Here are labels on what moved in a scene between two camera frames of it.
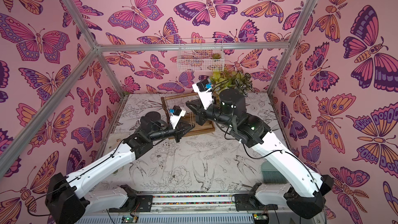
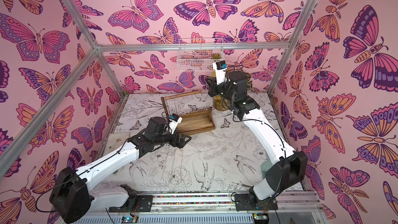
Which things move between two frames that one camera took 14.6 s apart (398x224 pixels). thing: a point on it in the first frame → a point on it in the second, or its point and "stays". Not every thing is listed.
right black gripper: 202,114 → 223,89
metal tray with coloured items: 216,208 stays
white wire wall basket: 200,55 stays
